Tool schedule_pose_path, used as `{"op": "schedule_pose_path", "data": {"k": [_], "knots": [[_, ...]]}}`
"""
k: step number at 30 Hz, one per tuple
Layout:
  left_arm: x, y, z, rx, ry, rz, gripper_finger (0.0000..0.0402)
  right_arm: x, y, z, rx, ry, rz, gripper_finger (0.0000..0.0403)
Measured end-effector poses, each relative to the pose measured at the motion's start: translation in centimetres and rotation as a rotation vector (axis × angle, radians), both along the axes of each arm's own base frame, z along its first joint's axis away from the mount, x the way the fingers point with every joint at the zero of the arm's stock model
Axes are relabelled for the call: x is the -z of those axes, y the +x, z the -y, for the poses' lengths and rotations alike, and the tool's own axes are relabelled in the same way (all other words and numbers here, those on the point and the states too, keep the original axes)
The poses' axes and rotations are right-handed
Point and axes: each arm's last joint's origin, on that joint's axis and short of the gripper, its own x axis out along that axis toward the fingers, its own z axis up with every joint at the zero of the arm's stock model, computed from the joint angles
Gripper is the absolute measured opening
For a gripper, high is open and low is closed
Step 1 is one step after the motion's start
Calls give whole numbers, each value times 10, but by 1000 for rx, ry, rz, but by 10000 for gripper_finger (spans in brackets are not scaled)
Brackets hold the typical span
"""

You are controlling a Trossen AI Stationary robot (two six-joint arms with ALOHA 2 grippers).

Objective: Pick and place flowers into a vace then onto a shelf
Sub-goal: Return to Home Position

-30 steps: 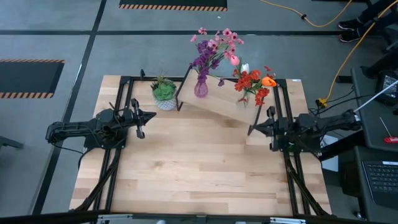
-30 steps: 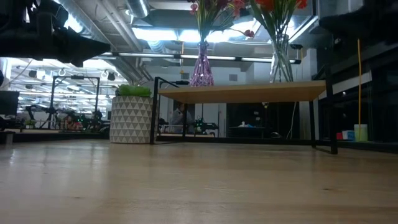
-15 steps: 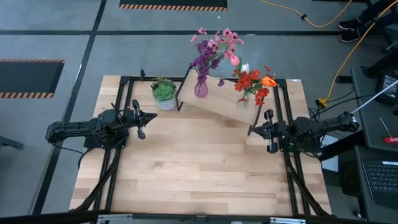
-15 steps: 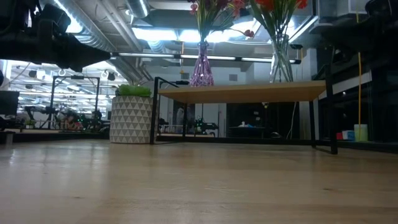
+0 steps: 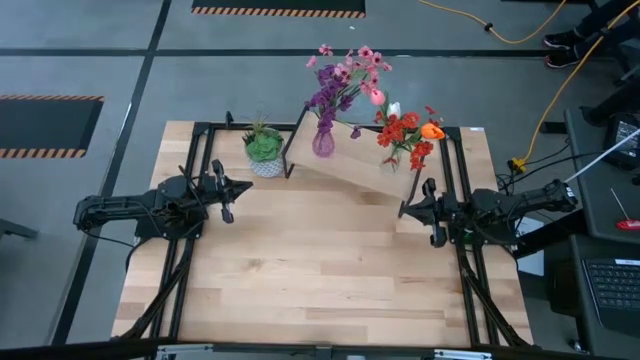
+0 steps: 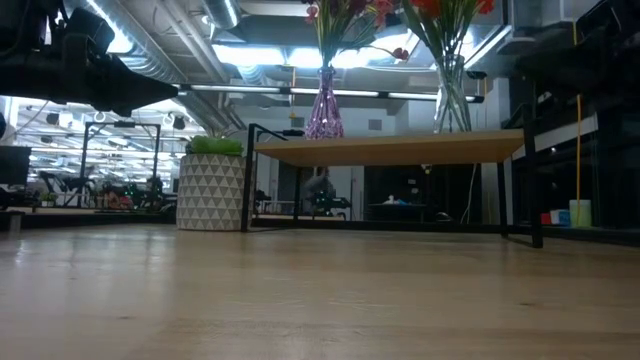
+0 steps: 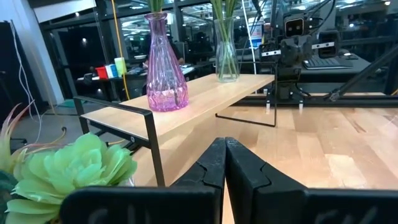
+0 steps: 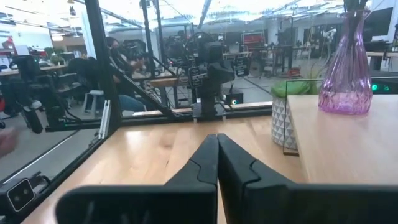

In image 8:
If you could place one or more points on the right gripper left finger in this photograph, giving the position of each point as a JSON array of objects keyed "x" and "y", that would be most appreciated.
[{"x": 140, "y": 205}]

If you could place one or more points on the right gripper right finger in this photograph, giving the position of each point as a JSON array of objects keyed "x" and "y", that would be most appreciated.
[{"x": 311, "y": 205}]

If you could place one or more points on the purple ribbed glass vase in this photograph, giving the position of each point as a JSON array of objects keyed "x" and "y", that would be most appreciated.
[{"x": 345, "y": 87}]

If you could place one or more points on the black neighbouring robot arm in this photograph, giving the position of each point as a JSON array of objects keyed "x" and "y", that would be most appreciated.
[{"x": 53, "y": 102}]

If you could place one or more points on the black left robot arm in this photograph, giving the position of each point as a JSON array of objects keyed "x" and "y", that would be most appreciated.
[{"x": 208, "y": 96}]

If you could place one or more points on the wooden shelf with black legs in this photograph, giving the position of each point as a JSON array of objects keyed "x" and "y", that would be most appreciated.
[{"x": 342, "y": 143}]

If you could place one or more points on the black box with light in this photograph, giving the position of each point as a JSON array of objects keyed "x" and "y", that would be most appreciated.
[{"x": 233, "y": 96}]

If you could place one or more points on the red tool cabinet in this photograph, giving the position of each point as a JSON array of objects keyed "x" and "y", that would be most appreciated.
[{"x": 253, "y": 39}]

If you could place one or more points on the succulent in patterned white pot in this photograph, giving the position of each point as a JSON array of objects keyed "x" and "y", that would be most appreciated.
[{"x": 281, "y": 124}]

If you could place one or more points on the person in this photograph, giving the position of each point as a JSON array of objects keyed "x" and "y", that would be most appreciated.
[{"x": 130, "y": 102}]

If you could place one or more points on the white stool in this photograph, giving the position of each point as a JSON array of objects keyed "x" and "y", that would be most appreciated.
[{"x": 93, "y": 96}]

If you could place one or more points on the black box green lights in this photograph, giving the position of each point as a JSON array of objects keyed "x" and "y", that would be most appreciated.
[{"x": 382, "y": 87}]

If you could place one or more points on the person's hand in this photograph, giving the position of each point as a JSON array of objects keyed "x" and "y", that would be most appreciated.
[{"x": 7, "y": 141}]

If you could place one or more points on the black monitor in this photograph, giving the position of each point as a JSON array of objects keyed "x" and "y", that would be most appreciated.
[{"x": 379, "y": 23}]

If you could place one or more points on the black table-level camera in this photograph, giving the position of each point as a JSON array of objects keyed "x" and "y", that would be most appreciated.
[{"x": 20, "y": 195}]

